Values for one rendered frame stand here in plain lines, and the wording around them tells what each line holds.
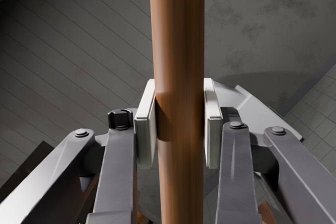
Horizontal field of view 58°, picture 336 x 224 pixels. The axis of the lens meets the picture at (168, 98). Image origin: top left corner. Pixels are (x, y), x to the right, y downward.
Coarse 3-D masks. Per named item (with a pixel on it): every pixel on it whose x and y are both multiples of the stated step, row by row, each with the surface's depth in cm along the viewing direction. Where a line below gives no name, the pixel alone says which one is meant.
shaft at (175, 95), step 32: (160, 0) 16; (192, 0) 16; (160, 32) 16; (192, 32) 16; (160, 64) 17; (192, 64) 17; (160, 96) 18; (192, 96) 17; (160, 128) 18; (192, 128) 18; (160, 160) 19; (192, 160) 19; (160, 192) 21; (192, 192) 20
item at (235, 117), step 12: (228, 108) 18; (228, 120) 16; (240, 120) 16; (252, 132) 15; (252, 144) 14; (264, 144) 14; (252, 156) 14; (264, 156) 14; (264, 168) 14; (276, 168) 14
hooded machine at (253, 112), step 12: (216, 84) 320; (228, 96) 307; (240, 96) 308; (252, 96) 305; (240, 108) 307; (252, 108) 308; (264, 108) 308; (252, 120) 311; (264, 120) 312; (276, 120) 312
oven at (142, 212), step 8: (40, 144) 194; (48, 144) 199; (24, 160) 175; (96, 184) 200; (88, 200) 184; (88, 208) 179; (144, 208) 214; (80, 216) 171; (144, 216) 208; (152, 216) 213
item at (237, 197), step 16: (224, 128) 14; (240, 128) 14; (224, 144) 13; (240, 144) 13; (224, 160) 12; (240, 160) 12; (224, 176) 11; (240, 176) 11; (224, 192) 10; (240, 192) 10; (224, 208) 9; (240, 208) 9; (256, 208) 9
